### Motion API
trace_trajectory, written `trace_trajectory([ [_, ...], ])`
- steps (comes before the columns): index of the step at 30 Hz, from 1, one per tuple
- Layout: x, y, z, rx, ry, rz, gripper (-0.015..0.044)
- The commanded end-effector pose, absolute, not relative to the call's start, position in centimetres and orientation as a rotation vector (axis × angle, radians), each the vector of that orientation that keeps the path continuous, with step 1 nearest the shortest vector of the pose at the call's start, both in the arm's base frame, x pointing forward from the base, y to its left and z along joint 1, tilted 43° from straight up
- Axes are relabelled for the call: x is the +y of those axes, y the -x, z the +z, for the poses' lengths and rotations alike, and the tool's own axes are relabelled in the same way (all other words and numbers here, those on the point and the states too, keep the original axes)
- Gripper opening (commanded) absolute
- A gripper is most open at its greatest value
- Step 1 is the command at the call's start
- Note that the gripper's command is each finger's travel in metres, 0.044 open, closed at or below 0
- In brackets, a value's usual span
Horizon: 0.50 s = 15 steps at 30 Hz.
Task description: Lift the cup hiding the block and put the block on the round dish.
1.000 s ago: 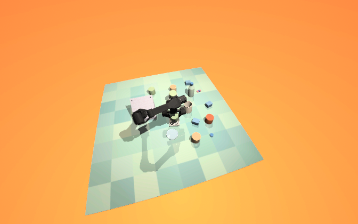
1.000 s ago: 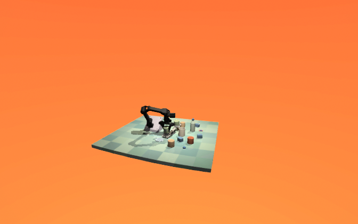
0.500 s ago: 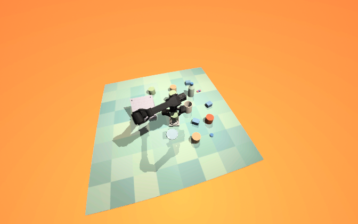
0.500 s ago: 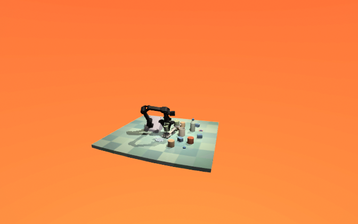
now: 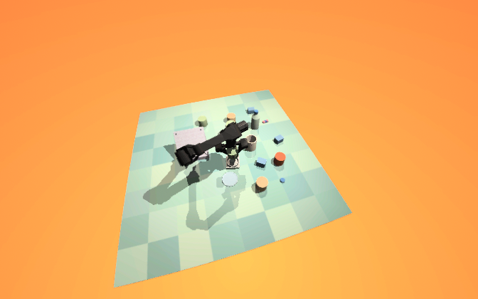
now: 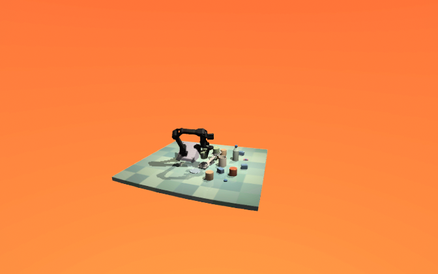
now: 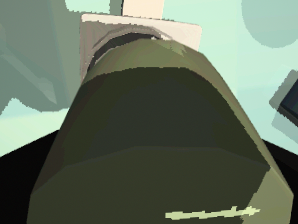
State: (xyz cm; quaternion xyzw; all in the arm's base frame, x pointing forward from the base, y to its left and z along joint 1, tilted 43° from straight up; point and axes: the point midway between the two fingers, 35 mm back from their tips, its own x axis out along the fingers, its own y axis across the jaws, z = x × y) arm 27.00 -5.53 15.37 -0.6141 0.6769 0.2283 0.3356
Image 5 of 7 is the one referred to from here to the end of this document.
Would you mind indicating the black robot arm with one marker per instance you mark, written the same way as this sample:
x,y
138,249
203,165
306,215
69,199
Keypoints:
x,y
186,153

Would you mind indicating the pale green cylinder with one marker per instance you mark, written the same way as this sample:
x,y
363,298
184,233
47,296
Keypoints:
x,y
202,121

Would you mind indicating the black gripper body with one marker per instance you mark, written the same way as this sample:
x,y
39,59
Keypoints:
x,y
243,142

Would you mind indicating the grey bottle with blue cap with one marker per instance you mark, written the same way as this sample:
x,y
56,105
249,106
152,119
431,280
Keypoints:
x,y
255,120

